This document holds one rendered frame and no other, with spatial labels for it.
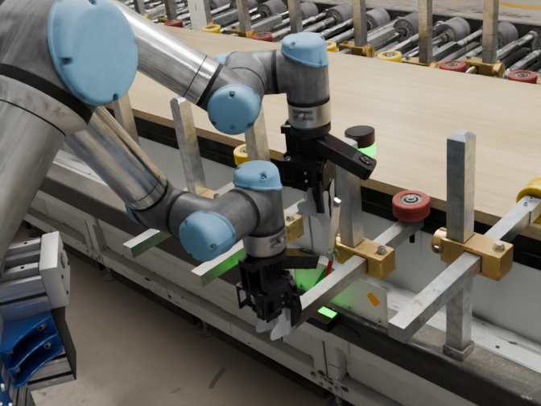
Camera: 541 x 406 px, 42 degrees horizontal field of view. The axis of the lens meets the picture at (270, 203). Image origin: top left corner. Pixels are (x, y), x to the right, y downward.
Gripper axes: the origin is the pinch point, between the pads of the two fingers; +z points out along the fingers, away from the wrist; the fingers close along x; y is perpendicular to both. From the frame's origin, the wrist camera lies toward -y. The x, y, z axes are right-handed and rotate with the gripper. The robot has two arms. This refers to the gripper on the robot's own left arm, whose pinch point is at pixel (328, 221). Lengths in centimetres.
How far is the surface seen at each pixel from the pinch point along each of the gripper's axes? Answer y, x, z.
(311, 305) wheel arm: 1.0, 9.3, 13.2
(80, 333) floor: 126, -53, 101
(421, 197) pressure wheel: -11.8, -25.7, 7.8
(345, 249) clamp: 0.0, -8.6, 12.0
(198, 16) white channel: 112, -154, 7
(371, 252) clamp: -5.7, -7.9, 11.3
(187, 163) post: 47, -27, 6
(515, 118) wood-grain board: -26, -71, 8
